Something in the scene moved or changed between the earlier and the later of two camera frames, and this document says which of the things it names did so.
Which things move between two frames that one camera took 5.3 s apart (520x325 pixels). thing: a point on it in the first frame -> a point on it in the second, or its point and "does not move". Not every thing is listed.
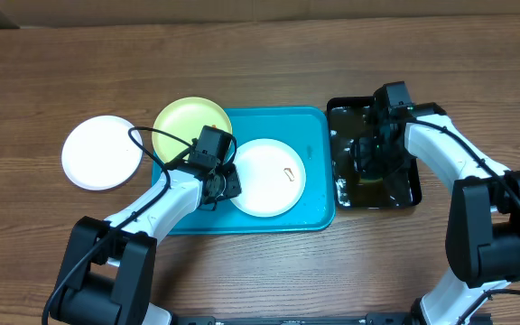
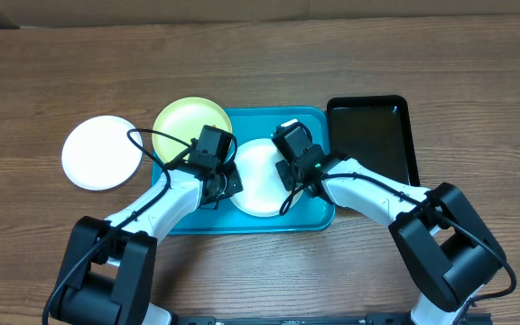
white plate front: x=273 y=177 does not move
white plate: x=97 y=153 does not move
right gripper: x=373 y=165 -> x=295 y=175
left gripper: x=235 y=189 does not move
